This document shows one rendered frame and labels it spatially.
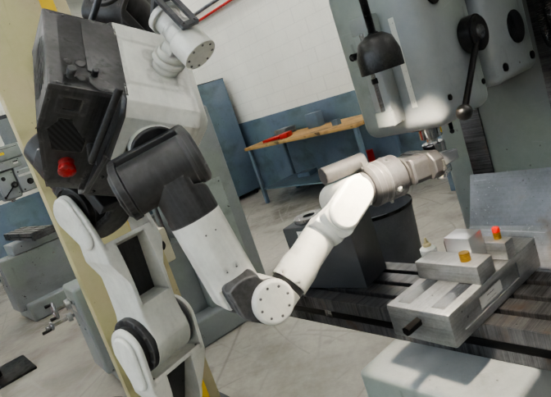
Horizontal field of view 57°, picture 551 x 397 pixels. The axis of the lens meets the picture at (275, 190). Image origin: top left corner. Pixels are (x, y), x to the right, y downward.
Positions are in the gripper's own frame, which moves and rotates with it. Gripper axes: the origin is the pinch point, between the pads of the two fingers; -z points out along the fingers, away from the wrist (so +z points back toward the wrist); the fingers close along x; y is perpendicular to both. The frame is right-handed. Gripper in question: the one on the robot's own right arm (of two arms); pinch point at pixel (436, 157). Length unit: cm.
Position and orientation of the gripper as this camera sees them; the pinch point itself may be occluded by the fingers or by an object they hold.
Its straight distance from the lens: 111.6
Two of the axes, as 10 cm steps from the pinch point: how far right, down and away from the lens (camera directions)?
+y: 3.0, 9.4, 1.7
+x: -3.7, -0.5, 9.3
